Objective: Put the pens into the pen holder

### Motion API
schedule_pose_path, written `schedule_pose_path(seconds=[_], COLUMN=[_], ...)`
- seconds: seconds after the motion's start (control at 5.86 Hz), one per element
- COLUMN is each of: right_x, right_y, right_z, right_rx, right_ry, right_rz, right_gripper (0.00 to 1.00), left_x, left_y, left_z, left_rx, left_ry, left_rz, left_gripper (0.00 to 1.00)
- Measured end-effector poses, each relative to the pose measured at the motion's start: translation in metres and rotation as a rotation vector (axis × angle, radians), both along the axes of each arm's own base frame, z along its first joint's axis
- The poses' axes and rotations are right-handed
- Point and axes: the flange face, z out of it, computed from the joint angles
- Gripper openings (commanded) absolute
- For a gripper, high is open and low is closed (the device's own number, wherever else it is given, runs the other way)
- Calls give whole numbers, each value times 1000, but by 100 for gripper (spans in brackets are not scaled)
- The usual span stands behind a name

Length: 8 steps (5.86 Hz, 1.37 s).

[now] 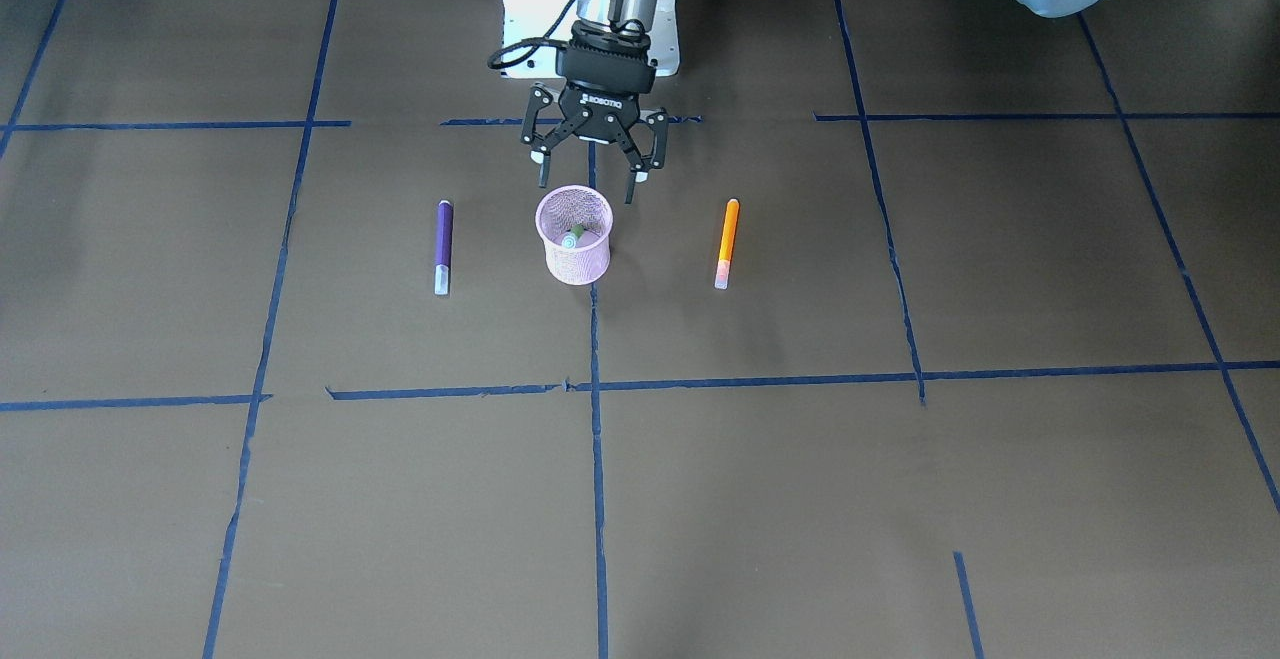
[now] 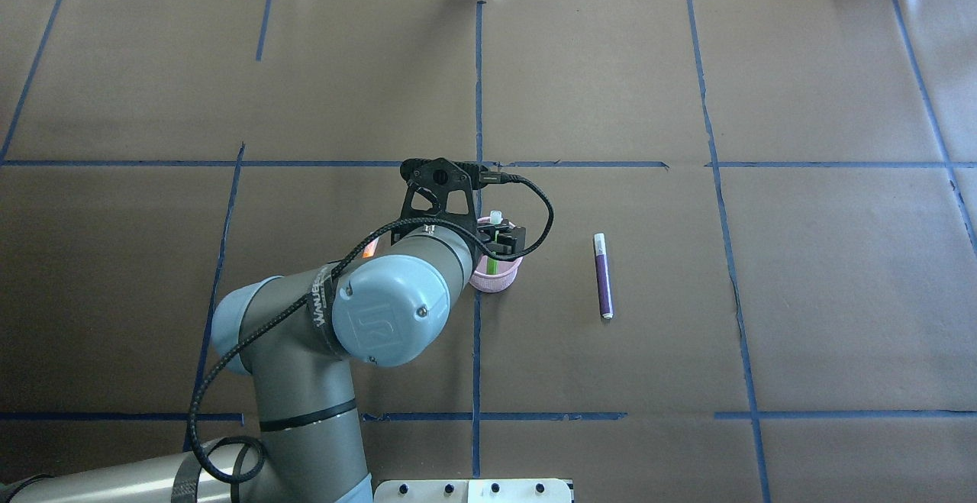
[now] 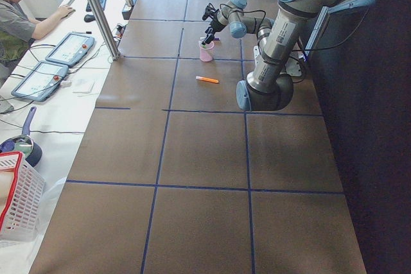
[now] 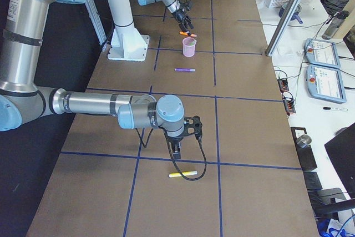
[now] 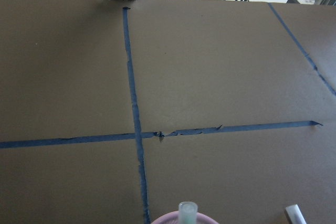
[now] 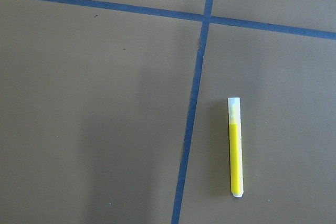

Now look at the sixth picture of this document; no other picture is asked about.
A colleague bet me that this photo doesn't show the yellow highlighter pen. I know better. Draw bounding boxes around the yellow highlighter pen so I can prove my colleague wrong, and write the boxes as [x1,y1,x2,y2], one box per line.
[228,98,244,198]

